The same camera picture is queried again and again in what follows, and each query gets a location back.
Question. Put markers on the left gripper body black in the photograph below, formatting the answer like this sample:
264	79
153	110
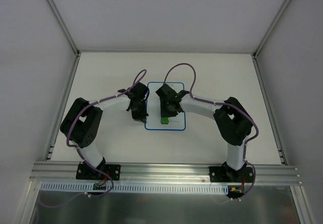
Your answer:
139	112

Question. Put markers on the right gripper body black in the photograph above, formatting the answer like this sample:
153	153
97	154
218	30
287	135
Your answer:
165	110

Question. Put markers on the blue-framed small whiteboard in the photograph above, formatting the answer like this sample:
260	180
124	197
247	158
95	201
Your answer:
159	117

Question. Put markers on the green bone-shaped eraser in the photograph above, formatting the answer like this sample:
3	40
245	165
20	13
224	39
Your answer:
164	121

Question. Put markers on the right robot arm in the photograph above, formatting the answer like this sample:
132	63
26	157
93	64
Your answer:
232	120

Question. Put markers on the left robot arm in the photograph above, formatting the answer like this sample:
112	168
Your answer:
81	123

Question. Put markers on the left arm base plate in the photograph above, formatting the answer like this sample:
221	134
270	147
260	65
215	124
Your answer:
84	172

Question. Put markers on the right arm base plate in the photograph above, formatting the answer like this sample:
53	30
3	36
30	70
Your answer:
225	174

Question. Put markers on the white slotted cable duct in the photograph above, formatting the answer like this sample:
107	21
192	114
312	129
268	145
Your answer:
135	188

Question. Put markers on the aluminium mounting rail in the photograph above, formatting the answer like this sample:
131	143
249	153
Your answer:
157	173

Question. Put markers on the aluminium frame post left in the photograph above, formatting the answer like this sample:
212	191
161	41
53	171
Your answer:
61	23

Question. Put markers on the aluminium frame post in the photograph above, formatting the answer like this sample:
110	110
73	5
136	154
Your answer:
61	23
273	24

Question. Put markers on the aluminium frame post right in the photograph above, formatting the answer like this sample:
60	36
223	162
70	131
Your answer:
273	24

